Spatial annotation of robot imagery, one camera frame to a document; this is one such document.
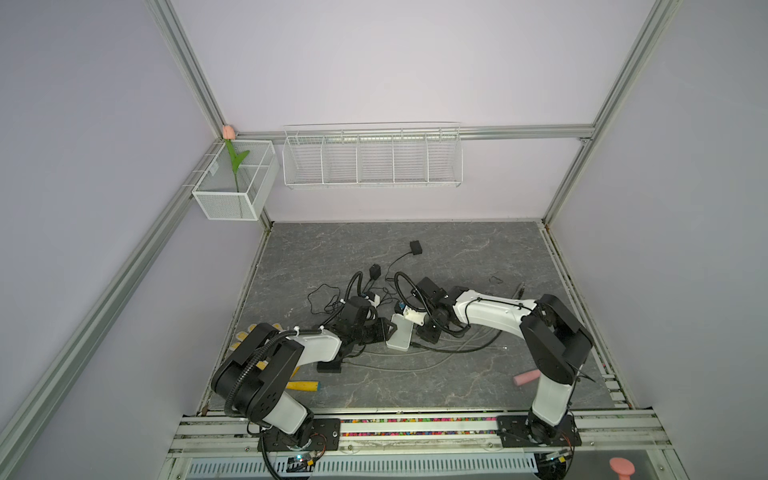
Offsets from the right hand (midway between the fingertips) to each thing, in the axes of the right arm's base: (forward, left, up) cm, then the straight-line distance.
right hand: (423, 330), depth 91 cm
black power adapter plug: (+20, +16, +3) cm, 26 cm away
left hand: (-1, +9, +2) cm, 9 cm away
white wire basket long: (+51, +16, +29) cm, 61 cm away
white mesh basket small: (+20, +48, +37) cm, 64 cm away
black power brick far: (+33, +1, +1) cm, 33 cm away
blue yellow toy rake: (-17, +32, +1) cm, 36 cm away
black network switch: (-11, +26, +1) cm, 29 cm away
